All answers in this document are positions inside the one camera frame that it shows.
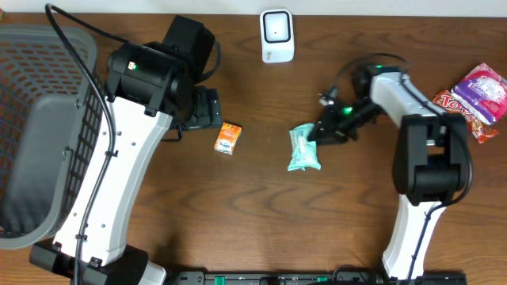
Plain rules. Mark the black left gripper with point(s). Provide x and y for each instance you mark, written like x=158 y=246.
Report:
x=210 y=112

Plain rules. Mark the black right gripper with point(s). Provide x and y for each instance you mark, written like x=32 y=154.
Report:
x=330 y=128

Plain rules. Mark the small orange white box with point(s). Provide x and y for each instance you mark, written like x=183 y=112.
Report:
x=227 y=138

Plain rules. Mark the teal snack wrapper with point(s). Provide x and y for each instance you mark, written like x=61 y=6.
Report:
x=304 y=152

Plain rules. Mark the orange snack bar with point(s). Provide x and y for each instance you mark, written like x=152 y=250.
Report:
x=479 y=130

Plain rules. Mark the purple red snack packet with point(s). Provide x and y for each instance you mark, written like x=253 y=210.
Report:
x=483 y=93

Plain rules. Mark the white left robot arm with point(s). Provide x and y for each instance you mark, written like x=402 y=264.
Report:
x=151 y=88

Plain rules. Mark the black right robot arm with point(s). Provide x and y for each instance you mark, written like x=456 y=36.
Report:
x=432 y=167

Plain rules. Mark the white barcode scanner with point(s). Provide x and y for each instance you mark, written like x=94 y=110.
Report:
x=277 y=36

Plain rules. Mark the grey plastic basket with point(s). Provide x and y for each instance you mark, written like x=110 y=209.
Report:
x=50 y=119

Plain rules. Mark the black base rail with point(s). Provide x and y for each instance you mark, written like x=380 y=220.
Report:
x=340 y=277

